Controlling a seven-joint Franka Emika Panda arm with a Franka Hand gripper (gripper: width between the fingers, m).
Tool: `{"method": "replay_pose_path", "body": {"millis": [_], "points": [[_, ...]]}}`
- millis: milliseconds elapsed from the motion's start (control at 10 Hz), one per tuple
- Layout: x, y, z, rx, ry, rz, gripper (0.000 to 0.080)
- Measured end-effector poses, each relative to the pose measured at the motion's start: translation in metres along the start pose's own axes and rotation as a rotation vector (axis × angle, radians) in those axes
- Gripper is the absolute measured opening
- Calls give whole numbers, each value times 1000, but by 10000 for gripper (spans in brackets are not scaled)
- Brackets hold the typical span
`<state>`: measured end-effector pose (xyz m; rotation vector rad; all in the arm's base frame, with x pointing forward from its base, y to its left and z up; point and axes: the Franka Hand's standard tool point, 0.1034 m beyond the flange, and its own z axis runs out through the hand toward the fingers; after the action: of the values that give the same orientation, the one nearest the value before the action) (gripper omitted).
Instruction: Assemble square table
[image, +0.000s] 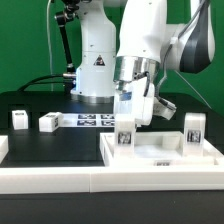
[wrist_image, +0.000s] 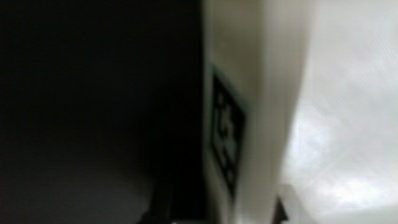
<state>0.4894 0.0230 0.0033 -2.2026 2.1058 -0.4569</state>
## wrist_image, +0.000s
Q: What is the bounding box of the white square table top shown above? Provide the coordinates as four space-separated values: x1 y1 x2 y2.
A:
199 0 398 224

